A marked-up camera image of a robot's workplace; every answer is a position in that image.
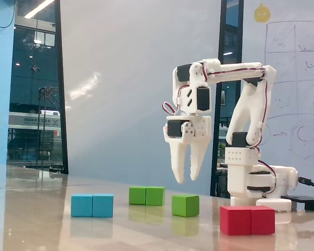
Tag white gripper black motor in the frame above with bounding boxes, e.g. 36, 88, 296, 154
163, 112, 213, 185

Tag small green cube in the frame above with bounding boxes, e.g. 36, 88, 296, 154
171, 195, 200, 218

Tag long green block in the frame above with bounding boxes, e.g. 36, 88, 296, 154
128, 186, 166, 207

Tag long red block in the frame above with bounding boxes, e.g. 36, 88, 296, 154
219, 205, 276, 236

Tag long blue block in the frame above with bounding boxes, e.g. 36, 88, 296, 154
71, 193, 114, 218

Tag black power adapter box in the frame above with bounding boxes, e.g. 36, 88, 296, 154
281, 195, 314, 212

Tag metal scaffold tower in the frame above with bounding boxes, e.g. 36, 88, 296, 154
38, 86, 60, 170

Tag yellow round sticker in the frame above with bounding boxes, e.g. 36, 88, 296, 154
253, 3, 272, 23

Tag wide black window frame post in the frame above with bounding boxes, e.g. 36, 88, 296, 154
210, 0, 244, 197

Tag red black gripper servo cable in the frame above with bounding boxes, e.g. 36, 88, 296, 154
161, 101, 180, 116

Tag red black base servo cable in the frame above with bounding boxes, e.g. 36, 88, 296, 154
256, 146, 278, 196

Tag red black forearm servo cable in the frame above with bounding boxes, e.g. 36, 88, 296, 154
203, 65, 268, 147

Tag black plug cable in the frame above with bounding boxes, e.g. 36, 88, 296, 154
297, 176, 314, 201

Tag thin black window frame post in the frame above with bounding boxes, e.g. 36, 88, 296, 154
54, 0, 70, 175

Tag thin black hanging cable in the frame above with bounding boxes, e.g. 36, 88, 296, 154
0, 0, 17, 28

